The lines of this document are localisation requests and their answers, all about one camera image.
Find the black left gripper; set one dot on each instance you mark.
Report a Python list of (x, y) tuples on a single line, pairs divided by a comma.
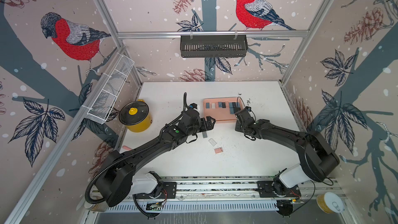
[(204, 127)]

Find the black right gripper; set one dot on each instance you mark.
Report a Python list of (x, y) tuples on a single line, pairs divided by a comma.
[(237, 126)]

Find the pink plastic storage tray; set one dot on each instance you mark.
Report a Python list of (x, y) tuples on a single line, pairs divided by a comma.
[(222, 114)]

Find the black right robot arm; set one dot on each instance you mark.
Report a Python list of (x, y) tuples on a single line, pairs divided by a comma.
[(317, 158)]

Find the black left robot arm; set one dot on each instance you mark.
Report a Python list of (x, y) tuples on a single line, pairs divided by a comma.
[(113, 183)]

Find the pink eraser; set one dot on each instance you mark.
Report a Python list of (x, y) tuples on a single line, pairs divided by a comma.
[(218, 150)]

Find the yellow electric cooking pot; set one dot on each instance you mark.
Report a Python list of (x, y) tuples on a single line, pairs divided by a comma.
[(136, 116)]

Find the yellow tape roll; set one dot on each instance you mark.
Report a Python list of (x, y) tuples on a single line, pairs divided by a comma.
[(330, 203)]

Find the black hanging wire basket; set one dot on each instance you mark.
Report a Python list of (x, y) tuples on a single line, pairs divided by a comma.
[(213, 46)]

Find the white wire mesh shelf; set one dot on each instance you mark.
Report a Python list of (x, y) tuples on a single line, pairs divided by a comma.
[(100, 110)]

